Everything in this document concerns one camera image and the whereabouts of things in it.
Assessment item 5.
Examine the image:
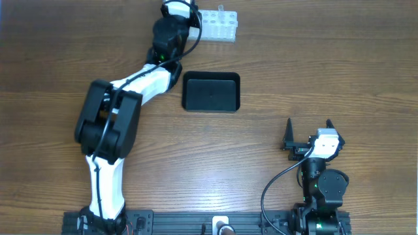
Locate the white test tube rack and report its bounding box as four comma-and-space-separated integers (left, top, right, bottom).
187, 8, 238, 43

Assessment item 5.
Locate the mounting rail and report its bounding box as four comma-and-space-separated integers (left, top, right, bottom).
61, 210, 352, 235

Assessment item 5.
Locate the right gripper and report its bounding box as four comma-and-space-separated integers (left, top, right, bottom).
282, 117, 346, 161

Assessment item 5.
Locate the black tray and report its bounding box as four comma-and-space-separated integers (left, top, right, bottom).
181, 70, 242, 114

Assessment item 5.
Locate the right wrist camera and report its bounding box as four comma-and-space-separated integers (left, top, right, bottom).
308, 127, 340, 160

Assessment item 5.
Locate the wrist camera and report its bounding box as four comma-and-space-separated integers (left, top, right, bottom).
167, 1, 193, 20
308, 127, 340, 160

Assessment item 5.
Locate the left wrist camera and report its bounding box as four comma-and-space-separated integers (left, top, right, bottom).
167, 1, 193, 20

